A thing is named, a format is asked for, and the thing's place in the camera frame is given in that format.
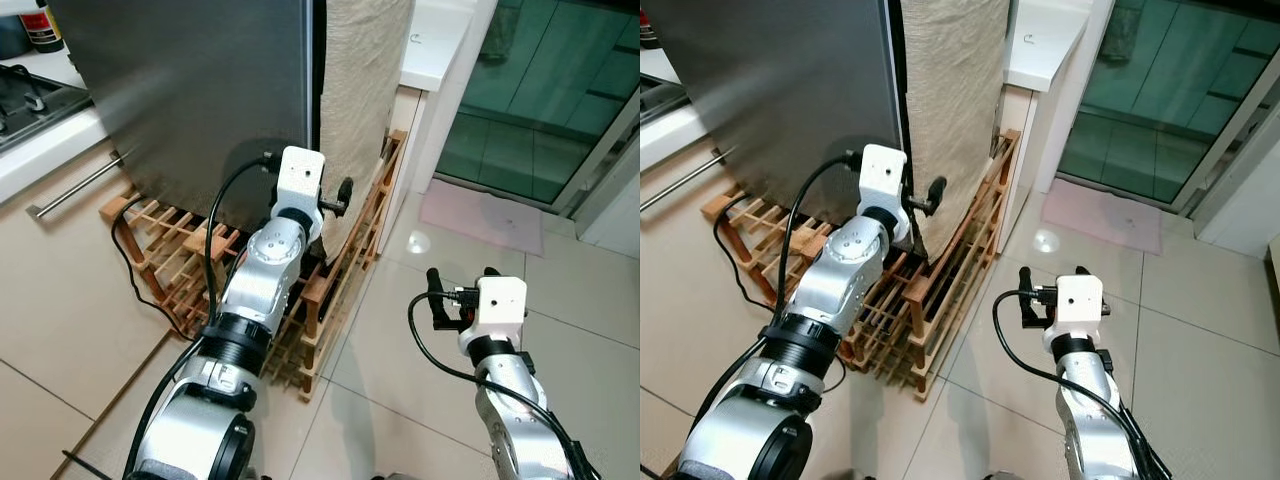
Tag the pink floor mat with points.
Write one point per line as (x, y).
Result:
(1100, 218)
(480, 218)

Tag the beige woven cloth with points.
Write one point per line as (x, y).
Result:
(955, 90)
(365, 90)

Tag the green glass sliding door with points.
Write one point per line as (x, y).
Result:
(1160, 90)
(540, 90)

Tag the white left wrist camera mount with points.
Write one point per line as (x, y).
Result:
(300, 185)
(883, 185)

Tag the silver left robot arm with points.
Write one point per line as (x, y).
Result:
(265, 270)
(850, 270)

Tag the small grey steel fridge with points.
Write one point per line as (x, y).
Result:
(180, 90)
(780, 90)

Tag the dark sauce bottle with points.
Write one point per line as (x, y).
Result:
(42, 30)
(648, 30)

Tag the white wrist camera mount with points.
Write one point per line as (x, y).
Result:
(500, 305)
(1078, 305)
(883, 185)
(300, 185)

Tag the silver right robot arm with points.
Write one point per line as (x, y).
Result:
(1095, 420)
(515, 420)

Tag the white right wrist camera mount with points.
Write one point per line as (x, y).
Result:
(500, 305)
(1078, 305)

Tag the white side cabinet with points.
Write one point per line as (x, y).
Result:
(435, 40)
(1045, 40)

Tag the wooden slatted rack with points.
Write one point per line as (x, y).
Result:
(315, 292)
(920, 290)

